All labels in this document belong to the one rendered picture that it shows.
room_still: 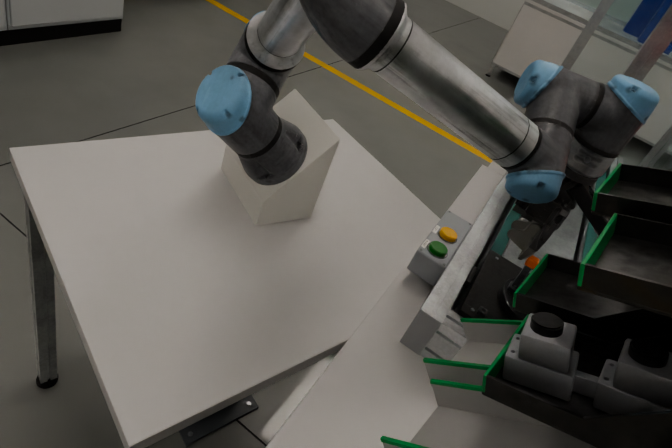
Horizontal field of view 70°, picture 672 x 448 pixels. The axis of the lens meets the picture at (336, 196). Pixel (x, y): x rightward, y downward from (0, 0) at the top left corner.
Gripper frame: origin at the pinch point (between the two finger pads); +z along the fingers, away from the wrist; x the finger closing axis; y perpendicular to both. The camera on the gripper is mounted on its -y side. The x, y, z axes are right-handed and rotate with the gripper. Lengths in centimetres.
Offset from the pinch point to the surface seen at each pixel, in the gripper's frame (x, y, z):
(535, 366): 45.1, -0.5, -16.0
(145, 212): 28, 67, 21
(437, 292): 10.2, 10.1, 11.2
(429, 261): 2.0, 14.7, 12.1
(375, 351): 22.4, 13.8, 21.2
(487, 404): 36.3, -2.3, 1.3
